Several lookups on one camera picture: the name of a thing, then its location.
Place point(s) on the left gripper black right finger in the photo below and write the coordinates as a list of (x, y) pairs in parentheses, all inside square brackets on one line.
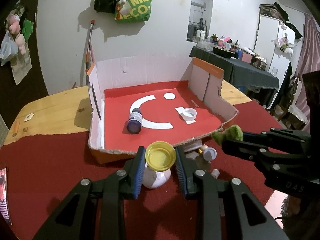
[(225, 209)]

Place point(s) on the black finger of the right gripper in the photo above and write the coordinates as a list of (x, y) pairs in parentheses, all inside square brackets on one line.
[(277, 136), (261, 156)]

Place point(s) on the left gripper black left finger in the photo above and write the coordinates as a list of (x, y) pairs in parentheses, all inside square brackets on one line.
[(94, 209)]

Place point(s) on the green fuzzy toy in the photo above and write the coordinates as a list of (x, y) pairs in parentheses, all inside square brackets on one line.
[(234, 132)]

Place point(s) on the pink round case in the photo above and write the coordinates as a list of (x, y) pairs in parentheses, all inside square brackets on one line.
[(154, 179)]

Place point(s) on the yellow plastic lid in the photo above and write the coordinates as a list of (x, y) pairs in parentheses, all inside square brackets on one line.
[(160, 156)]

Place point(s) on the clear bottle white cap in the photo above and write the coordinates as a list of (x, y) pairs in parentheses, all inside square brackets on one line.
[(215, 173)]

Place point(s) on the blonde doll figurine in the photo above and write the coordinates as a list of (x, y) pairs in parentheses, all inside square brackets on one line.
[(208, 153)]

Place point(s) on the red table cloth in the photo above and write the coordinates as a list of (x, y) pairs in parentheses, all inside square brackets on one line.
[(56, 192)]

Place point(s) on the round grey jar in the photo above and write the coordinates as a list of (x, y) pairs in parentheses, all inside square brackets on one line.
[(192, 146)]

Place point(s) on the grey square case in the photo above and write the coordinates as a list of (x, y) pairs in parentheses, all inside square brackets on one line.
[(200, 161)]

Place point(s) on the dark cloth covered side table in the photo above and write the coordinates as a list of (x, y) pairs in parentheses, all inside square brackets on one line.
[(259, 84)]

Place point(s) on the pink curtain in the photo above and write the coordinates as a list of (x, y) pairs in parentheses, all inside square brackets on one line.
[(308, 62)]

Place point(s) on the white small cup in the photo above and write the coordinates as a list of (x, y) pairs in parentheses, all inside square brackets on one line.
[(189, 114)]

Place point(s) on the white refrigerator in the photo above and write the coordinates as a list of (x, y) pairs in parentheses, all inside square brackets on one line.
[(273, 43)]

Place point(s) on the wooden table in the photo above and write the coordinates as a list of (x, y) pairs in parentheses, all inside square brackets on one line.
[(62, 113)]

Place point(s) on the dark blue bottle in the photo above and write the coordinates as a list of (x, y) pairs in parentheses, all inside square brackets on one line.
[(134, 123)]

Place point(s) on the cardboard box with red bottom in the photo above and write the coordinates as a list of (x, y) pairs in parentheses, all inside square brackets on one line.
[(161, 87)]

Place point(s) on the dark wooden door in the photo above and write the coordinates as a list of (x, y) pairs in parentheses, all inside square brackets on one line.
[(22, 79)]

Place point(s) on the green tote bag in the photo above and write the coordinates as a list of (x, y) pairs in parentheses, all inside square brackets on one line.
[(133, 11)]

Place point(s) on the pink plush toys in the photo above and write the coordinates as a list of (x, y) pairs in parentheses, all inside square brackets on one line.
[(15, 31)]

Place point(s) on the wall mirror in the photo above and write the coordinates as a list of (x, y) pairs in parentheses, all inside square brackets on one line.
[(199, 18)]

